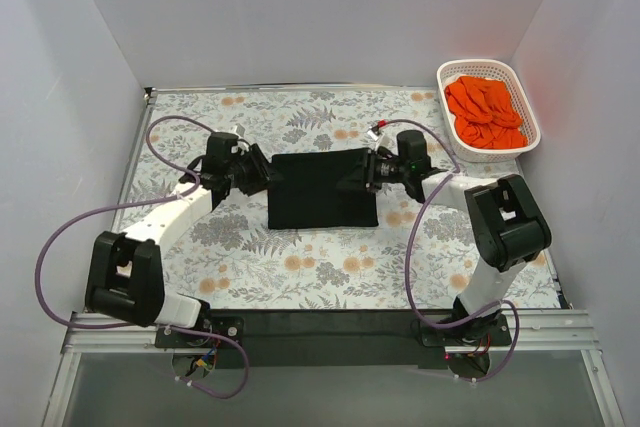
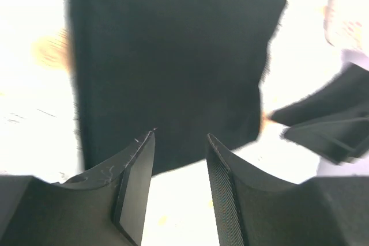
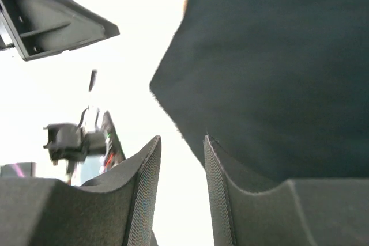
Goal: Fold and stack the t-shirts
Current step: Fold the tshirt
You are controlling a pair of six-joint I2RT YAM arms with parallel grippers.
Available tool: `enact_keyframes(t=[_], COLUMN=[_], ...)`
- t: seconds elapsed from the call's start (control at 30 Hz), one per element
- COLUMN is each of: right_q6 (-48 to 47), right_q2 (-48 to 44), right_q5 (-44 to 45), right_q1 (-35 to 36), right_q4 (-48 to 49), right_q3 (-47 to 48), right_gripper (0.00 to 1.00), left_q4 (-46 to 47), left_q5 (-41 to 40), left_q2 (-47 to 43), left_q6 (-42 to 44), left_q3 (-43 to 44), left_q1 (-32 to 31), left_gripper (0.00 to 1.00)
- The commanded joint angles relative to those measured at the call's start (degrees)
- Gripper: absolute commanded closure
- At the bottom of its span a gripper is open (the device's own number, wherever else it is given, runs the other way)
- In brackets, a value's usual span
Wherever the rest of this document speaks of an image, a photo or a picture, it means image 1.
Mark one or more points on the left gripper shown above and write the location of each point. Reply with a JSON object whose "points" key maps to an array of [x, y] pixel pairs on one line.
{"points": [[249, 169]]}

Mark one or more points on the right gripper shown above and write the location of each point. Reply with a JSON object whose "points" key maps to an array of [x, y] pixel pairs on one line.
{"points": [[370, 172]]}

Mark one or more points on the black t shirt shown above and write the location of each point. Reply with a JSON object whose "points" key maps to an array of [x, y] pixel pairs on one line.
{"points": [[308, 199]]}

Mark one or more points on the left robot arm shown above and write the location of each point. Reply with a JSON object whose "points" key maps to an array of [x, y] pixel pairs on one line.
{"points": [[126, 278]]}

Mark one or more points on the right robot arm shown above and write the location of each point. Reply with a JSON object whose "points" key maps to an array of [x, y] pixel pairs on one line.
{"points": [[508, 227]]}

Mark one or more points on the floral patterned table mat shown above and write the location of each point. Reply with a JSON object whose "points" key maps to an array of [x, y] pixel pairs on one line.
{"points": [[231, 258]]}

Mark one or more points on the orange t shirt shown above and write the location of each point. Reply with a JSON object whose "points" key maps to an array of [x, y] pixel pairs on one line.
{"points": [[484, 115]]}

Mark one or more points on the white perforated plastic basket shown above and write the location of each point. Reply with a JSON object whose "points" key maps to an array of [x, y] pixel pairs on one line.
{"points": [[495, 70]]}

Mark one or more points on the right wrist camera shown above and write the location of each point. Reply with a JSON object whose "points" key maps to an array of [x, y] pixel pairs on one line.
{"points": [[408, 142]]}

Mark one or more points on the aluminium back rail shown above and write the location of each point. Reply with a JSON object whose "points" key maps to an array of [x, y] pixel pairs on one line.
{"points": [[311, 86]]}

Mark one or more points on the aluminium rail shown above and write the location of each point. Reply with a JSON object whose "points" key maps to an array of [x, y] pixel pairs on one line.
{"points": [[311, 86], [540, 330]]}

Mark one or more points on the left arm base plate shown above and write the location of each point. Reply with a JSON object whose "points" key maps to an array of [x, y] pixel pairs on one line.
{"points": [[229, 327]]}

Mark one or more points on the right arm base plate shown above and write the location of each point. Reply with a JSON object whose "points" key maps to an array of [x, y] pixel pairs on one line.
{"points": [[492, 329]]}

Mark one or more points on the aluminium front rail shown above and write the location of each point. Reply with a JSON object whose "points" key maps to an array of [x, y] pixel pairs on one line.
{"points": [[540, 330]]}

